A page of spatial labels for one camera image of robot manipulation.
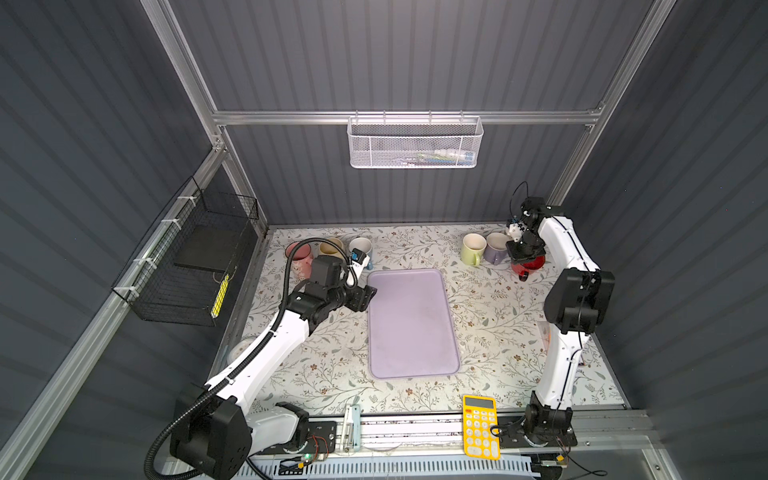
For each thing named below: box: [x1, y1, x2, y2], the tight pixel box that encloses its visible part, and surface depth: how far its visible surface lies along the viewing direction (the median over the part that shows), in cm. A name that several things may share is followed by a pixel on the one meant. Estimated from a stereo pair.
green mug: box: [461, 233, 487, 267], surface depth 104 cm
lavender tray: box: [367, 268, 460, 379], surface depth 95 cm
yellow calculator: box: [462, 395, 501, 461], surface depth 75 cm
